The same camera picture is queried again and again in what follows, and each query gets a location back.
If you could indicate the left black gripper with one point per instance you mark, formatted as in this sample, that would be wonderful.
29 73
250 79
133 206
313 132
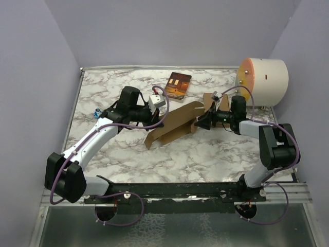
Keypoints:
153 118

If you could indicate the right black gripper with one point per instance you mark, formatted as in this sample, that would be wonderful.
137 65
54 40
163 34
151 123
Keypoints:
204 121

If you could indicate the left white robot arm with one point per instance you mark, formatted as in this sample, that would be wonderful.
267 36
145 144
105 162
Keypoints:
65 178

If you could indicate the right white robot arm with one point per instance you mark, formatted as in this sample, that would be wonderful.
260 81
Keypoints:
278 148

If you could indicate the folded brown cardboard box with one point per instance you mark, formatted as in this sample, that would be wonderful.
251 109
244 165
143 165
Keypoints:
218 103

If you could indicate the dark paperback book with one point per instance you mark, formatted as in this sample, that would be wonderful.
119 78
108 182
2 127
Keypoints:
177 86

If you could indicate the small blue toy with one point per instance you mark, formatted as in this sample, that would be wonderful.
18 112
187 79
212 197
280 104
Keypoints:
97 113

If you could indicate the round pastel drawer cabinet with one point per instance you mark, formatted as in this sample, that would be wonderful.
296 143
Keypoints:
264 81

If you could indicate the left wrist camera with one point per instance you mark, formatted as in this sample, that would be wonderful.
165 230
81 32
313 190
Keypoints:
156 101

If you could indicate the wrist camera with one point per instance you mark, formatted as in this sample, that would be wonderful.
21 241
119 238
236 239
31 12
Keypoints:
156 101
216 97

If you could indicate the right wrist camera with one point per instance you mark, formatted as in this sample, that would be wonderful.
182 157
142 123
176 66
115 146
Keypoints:
216 97

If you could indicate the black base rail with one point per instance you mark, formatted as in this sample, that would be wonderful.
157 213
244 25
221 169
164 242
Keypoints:
174 198

